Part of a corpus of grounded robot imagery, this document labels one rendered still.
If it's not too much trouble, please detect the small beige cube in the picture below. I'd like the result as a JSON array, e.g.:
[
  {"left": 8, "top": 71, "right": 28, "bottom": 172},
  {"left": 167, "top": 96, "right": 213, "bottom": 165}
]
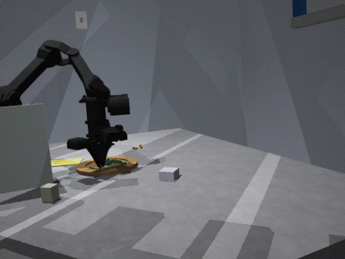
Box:
[{"left": 40, "top": 183, "right": 59, "bottom": 202}]

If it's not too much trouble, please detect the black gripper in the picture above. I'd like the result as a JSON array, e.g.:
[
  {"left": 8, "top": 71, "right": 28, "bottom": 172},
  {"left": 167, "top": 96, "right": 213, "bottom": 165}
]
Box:
[{"left": 67, "top": 116, "right": 127, "bottom": 168}]

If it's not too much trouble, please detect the round wooden bead board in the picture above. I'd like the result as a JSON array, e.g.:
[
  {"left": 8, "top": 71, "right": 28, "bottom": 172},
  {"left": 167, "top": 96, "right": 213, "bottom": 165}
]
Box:
[{"left": 76, "top": 157, "right": 137, "bottom": 176}]

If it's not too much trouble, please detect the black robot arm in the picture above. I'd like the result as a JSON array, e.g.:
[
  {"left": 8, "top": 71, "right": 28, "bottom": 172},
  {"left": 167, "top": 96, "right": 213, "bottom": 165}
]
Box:
[{"left": 0, "top": 40, "right": 130, "bottom": 143}]

